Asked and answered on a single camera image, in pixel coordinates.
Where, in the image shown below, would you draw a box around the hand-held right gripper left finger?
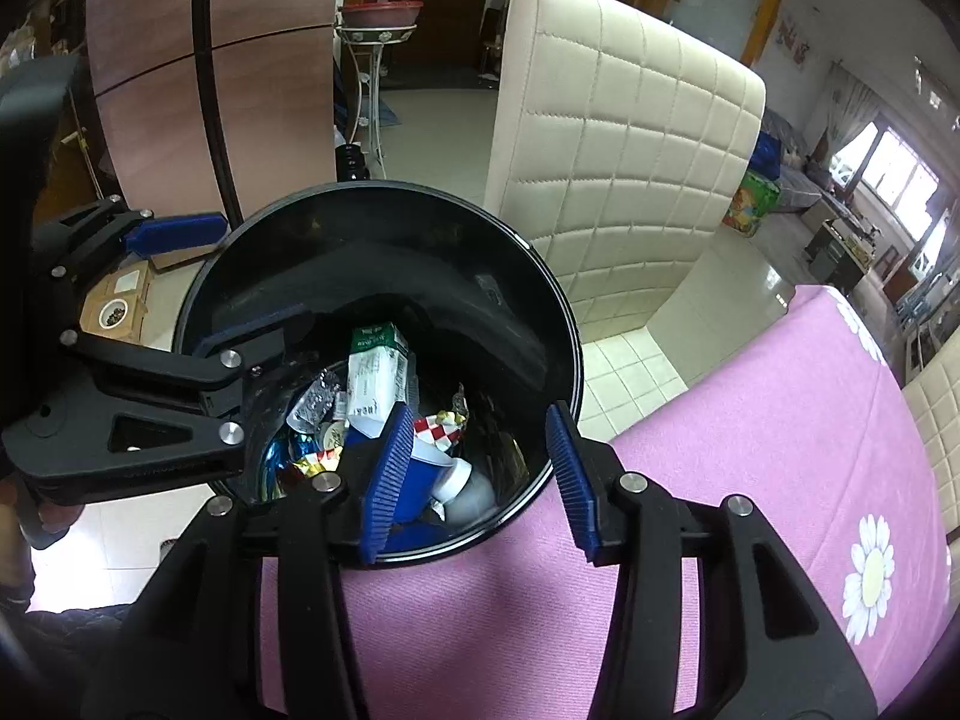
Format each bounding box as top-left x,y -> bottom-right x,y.
82,403 -> 416,720

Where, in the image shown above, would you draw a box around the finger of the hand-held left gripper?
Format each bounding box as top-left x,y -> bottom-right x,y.
9,304 -> 312,503
34,195 -> 227,284

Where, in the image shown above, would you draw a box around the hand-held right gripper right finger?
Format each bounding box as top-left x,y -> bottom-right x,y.
545,403 -> 878,720

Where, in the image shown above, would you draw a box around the blue paper cup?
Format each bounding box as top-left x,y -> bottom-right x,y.
341,420 -> 458,533

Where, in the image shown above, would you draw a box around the red yellow patterned snack wrapper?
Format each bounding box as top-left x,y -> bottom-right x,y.
281,384 -> 470,496

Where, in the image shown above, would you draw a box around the silver blister pack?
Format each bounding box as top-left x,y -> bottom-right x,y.
287,369 -> 347,432

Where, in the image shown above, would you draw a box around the blue foil wrapper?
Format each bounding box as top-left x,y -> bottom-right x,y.
262,431 -> 316,500

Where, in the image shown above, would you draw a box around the green and white milk carton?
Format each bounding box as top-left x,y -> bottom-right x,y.
345,321 -> 412,440

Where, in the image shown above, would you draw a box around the black trash bin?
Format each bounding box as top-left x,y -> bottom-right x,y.
174,180 -> 584,569

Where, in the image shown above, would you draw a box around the person's left hand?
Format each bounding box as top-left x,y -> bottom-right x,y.
34,502 -> 83,537

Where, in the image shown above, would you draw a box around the labelled brown cardboard box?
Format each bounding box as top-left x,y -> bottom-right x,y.
79,262 -> 162,346

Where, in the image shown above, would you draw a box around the pink floral tablecloth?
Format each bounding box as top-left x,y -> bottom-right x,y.
259,283 -> 960,720

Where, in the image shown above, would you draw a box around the brown wood-grain cabinet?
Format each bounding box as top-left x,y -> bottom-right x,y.
84,0 -> 338,222

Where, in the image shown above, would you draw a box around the white metal stand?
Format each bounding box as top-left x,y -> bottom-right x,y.
334,22 -> 419,181

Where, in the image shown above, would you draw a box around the red plastic basin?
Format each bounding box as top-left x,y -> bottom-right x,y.
339,1 -> 425,31

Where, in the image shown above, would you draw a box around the cream quilted dining chair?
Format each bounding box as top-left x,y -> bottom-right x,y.
904,330 -> 960,541
484,0 -> 767,346

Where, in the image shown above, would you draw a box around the dark quilted cloth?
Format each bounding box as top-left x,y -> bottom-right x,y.
22,604 -> 151,720

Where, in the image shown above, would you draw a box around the green printed bag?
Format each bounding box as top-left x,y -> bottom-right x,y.
721,169 -> 785,239

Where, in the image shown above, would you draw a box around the glass coffee table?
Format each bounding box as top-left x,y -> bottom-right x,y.
806,217 -> 878,293

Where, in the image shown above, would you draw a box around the blue shopping bag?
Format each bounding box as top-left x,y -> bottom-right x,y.
750,131 -> 785,181

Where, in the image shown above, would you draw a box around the grey sofa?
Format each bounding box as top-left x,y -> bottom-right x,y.
765,109 -> 848,211

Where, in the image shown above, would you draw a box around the barred window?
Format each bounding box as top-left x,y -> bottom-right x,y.
862,120 -> 942,211

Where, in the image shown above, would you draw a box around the patterned curtain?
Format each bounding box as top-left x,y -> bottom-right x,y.
825,64 -> 878,181

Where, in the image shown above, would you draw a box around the wooden pillar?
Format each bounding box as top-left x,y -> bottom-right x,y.
739,0 -> 796,68

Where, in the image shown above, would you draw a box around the red wall pictures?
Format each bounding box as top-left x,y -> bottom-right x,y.
776,15 -> 815,72

